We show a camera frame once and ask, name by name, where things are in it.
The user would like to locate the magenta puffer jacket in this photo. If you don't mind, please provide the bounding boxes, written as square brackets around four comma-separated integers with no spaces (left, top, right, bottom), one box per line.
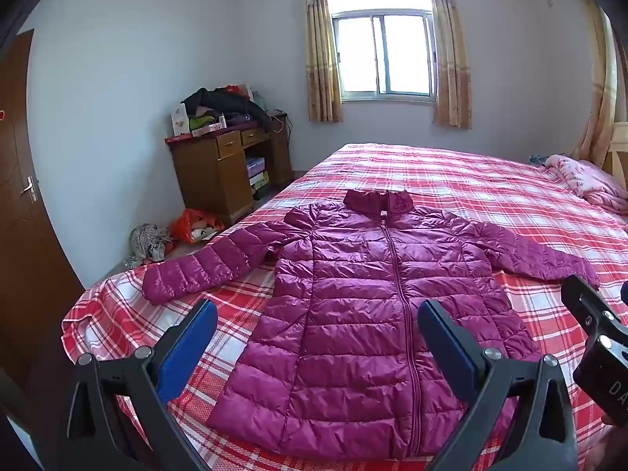
[142,190,599,460]

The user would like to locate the brown wooden door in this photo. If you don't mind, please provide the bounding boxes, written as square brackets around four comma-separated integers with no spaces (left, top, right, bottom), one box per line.
[0,30,83,389]

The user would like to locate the pink floral quilt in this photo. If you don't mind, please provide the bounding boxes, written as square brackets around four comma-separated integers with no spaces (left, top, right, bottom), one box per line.
[544,154,628,216]

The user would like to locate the grey patterned cloth bundle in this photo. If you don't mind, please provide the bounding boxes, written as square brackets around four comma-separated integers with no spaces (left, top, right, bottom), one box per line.
[122,223,173,269]

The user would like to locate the red plaid bed sheet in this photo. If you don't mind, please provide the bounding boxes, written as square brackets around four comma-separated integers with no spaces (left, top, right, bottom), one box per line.
[61,144,627,470]

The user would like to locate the side window beige curtain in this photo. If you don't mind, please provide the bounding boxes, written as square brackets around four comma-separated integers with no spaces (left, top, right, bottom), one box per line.
[574,0,619,167]

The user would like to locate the orange plastic bag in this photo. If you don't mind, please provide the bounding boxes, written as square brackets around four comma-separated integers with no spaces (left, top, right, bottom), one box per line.
[168,208,225,245]

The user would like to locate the wooden desk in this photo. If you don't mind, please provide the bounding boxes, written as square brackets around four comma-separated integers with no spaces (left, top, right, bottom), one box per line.
[166,112,294,225]

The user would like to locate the stacked boxes in desk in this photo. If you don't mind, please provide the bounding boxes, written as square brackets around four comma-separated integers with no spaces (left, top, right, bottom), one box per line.
[246,157,270,200]

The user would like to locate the right beige curtain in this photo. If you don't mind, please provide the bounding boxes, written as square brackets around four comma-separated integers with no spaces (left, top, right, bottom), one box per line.
[432,0,471,130]

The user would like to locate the white box on desk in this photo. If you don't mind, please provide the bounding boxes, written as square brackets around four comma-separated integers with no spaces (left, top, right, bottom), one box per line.
[170,103,190,136]

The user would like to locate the black jacket on desk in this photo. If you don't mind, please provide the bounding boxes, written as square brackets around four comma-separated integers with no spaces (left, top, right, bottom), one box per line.
[182,87,272,132]

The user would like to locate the left beige curtain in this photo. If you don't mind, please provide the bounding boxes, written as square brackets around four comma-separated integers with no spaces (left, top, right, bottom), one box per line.
[305,0,343,123]

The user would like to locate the window with sliding panes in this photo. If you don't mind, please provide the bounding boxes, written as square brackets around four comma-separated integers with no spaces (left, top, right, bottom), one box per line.
[328,0,436,102]

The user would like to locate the silver door handle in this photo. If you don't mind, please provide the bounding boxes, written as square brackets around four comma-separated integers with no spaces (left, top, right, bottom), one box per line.
[19,175,37,203]

